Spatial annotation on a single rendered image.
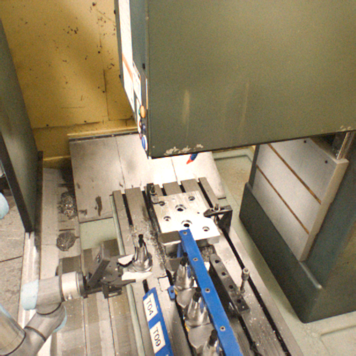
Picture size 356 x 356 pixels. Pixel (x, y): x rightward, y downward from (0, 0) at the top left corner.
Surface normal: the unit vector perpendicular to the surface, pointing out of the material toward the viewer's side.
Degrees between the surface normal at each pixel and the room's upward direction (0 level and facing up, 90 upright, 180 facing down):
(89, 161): 24
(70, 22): 90
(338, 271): 90
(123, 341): 7
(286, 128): 90
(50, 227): 18
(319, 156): 92
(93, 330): 8
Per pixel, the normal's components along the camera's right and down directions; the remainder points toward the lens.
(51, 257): 0.31, -0.79
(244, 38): 0.27, 0.61
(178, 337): 0.03, -0.78
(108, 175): 0.14, -0.47
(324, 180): -0.97, 0.13
